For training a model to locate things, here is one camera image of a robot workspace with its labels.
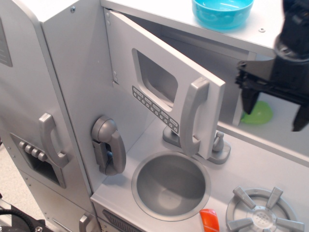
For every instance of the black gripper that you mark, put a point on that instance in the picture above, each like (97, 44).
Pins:
(281, 78)

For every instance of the grey microwave door handle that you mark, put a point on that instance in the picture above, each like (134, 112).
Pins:
(196, 96)

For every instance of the grey toy microwave door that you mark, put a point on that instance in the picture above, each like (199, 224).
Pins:
(158, 76)

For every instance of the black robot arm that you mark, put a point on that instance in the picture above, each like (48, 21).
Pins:
(293, 41)

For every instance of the green plastic toy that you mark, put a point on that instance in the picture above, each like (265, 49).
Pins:
(261, 114)

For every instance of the grey toy faucet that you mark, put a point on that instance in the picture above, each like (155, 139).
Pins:
(220, 150)

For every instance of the grey toy stove burner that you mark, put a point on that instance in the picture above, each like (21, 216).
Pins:
(260, 210)

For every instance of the blue plastic bowl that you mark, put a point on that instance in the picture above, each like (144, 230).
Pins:
(221, 14)

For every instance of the grey toy kitchen cabinet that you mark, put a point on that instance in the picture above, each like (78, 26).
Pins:
(264, 156)

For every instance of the orange plastic toy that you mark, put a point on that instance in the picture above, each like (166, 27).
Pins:
(209, 220)

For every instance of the grey round sink basin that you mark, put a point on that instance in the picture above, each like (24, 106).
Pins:
(170, 186)

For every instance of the grey toy telephone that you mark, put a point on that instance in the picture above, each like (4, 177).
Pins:
(108, 146)

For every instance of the grey toy ice dispenser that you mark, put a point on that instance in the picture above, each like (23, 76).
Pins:
(38, 161)

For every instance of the grey toy fridge door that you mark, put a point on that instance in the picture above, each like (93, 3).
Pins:
(28, 89)

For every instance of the grey lower door handle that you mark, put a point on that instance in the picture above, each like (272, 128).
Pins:
(87, 223)

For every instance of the grey fridge door handle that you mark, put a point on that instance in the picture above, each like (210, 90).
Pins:
(46, 127)

